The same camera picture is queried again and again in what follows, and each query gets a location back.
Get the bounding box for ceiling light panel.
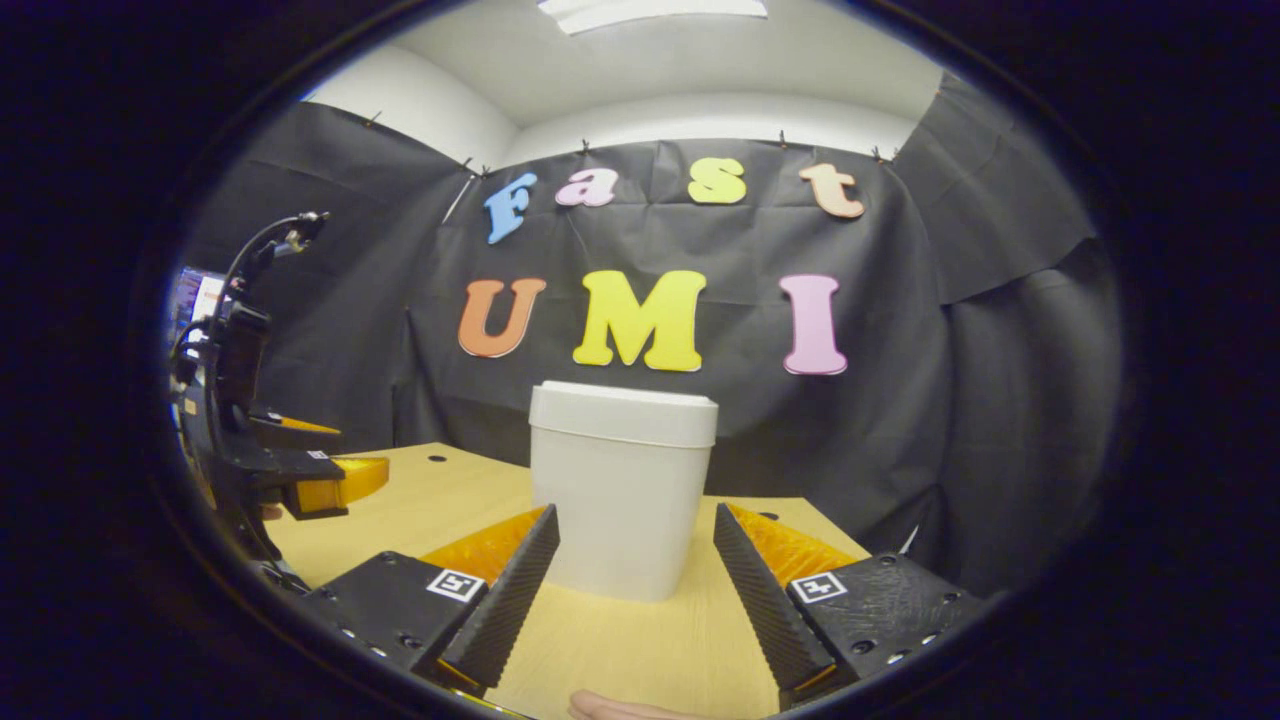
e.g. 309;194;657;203
537;0;769;36

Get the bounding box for computer monitor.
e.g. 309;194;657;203
168;265;231;346

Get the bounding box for black backdrop cloth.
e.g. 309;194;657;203
175;70;1126;601

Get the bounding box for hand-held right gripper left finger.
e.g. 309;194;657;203
297;505;561;699

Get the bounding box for wooden desktop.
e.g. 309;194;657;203
262;442;871;720

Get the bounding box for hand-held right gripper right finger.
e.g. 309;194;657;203
713;502;986;703

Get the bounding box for white desktop garbage bin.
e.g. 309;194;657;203
528;380;719;604

